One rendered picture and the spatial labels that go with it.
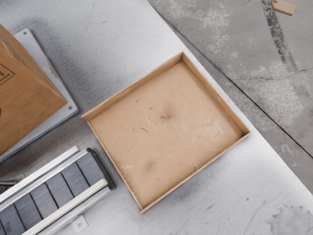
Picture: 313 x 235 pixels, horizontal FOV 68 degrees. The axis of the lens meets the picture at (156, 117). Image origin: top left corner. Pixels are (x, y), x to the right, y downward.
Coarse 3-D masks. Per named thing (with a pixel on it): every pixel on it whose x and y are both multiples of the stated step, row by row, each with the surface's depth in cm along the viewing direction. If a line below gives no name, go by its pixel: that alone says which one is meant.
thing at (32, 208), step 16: (80, 160) 51; (64, 176) 50; (80, 176) 50; (96, 176) 50; (32, 192) 49; (48, 192) 49; (64, 192) 49; (80, 192) 49; (96, 192) 49; (16, 208) 49; (32, 208) 49; (48, 208) 48; (0, 224) 48; (16, 224) 48; (32, 224) 48
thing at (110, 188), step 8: (80, 152) 51; (72, 160) 51; (96, 160) 51; (56, 168) 51; (64, 168) 51; (104, 168) 54; (48, 176) 50; (32, 184) 50; (40, 184) 50; (112, 184) 51; (24, 192) 50; (104, 192) 49; (8, 200) 49; (16, 200) 49; (88, 200) 49; (96, 200) 49; (0, 208) 49; (80, 208) 48; (88, 208) 52; (64, 216) 48; (72, 216) 48; (56, 224) 48; (64, 224) 50; (40, 232) 51; (48, 232) 47
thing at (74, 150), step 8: (64, 152) 43; (72, 152) 43; (56, 160) 43; (64, 160) 43; (40, 168) 43; (48, 168) 42; (32, 176) 42; (40, 176) 43; (16, 184) 42; (24, 184) 42; (8, 192) 42; (16, 192) 42; (0, 200) 41
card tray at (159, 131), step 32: (192, 64) 57; (128, 96) 59; (160, 96) 59; (192, 96) 58; (96, 128) 57; (128, 128) 57; (160, 128) 56; (192, 128) 56; (224, 128) 56; (128, 160) 55; (160, 160) 54; (192, 160) 54; (160, 192) 52
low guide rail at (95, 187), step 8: (96, 184) 46; (104, 184) 46; (88, 192) 45; (72, 200) 45; (80, 200) 45; (64, 208) 45; (48, 216) 45; (56, 216) 44; (40, 224) 44; (48, 224) 46; (32, 232) 44
